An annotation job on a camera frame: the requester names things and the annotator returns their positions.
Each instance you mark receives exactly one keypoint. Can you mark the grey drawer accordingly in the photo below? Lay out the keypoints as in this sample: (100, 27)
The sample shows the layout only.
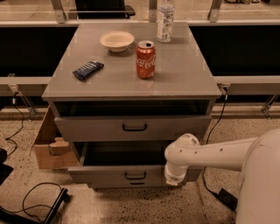
(125, 185)
(121, 162)
(131, 128)

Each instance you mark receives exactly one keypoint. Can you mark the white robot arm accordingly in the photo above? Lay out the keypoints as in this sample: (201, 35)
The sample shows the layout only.
(258, 160)

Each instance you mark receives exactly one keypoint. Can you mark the grey top drawer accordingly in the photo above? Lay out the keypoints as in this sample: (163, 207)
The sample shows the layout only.
(131, 128)

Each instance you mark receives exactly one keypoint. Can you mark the grey drawer cabinet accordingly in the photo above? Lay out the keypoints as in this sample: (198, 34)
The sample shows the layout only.
(181, 86)

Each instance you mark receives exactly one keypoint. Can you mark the grey bottom drawer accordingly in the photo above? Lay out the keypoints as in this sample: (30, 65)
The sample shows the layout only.
(125, 185)

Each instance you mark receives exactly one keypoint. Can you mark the red cola can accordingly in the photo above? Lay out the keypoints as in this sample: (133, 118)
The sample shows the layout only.
(145, 59)

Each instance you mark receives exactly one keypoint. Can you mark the dark blue snack packet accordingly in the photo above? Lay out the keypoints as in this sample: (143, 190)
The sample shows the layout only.
(85, 71)

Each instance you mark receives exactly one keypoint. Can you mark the white paper bowl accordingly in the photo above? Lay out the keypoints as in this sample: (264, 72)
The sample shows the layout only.
(117, 41)

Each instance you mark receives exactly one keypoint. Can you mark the brown cardboard box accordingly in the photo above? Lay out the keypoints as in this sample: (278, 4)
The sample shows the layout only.
(51, 150)

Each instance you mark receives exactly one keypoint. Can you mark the clear plastic water bottle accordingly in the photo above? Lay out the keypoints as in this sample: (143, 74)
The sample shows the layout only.
(165, 19)

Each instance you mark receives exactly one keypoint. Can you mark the black office chair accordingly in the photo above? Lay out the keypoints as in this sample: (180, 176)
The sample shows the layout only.
(101, 9)

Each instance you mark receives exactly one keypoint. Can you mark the black power adapter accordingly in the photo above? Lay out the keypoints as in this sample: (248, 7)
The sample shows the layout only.
(227, 199)

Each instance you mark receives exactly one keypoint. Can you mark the black stand base left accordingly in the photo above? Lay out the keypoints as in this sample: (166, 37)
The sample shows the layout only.
(9, 217)

